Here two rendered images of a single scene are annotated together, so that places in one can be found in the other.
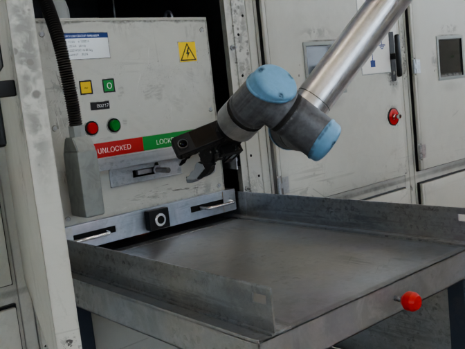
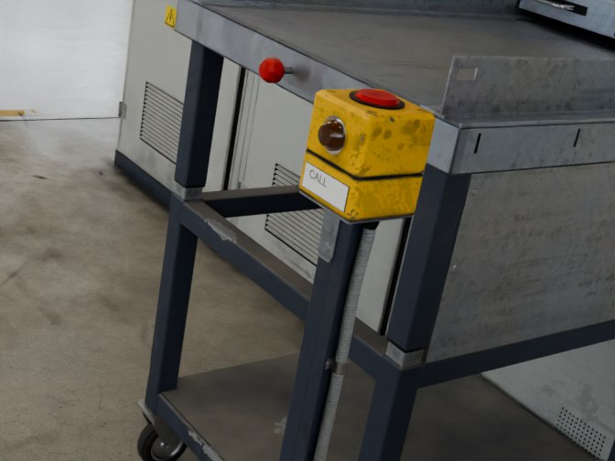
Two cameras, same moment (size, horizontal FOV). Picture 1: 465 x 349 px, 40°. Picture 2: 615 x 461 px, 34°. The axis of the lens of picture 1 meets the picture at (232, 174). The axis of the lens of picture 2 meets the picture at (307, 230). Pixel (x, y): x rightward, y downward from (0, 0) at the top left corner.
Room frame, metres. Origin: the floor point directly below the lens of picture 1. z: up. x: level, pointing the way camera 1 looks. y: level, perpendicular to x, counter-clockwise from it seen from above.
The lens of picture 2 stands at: (1.08, -1.53, 1.11)
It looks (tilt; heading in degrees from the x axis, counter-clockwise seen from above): 22 degrees down; 90
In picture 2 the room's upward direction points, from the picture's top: 11 degrees clockwise
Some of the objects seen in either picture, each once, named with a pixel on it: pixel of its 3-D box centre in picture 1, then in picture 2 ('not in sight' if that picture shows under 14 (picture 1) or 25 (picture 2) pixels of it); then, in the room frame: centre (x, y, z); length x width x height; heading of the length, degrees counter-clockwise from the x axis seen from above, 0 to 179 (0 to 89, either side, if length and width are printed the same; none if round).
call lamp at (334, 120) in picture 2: not in sight; (329, 134); (1.09, -0.69, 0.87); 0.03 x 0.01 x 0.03; 130
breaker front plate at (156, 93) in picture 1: (140, 118); not in sight; (1.58, 0.21, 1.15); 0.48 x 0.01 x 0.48; 130
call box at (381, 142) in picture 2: not in sight; (365, 153); (1.12, -0.66, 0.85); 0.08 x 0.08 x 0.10; 40
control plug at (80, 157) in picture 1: (82, 176); not in sight; (1.39, 0.33, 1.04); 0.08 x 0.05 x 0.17; 40
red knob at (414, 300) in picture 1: (406, 300); (277, 70); (1.01, -0.26, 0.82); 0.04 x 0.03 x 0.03; 40
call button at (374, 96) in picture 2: not in sight; (376, 102); (1.12, -0.66, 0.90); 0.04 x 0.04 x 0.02
